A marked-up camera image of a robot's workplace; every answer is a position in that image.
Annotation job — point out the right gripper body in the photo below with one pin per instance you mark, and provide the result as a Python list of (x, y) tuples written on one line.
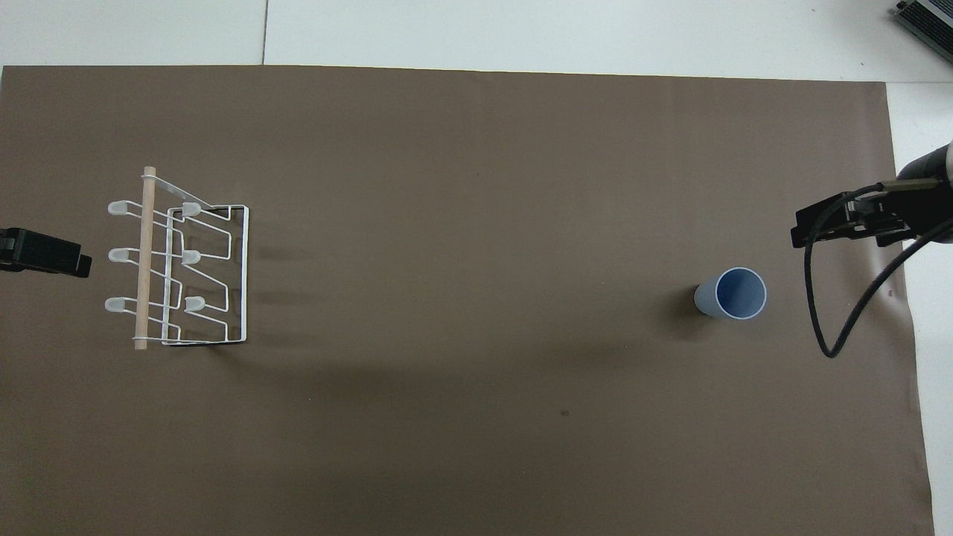
[(929, 201)]

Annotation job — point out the blue plastic cup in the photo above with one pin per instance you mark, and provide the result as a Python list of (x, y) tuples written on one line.
[(733, 294)]

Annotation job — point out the grey electronic device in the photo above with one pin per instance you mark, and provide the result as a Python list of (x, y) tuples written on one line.
[(931, 18)]

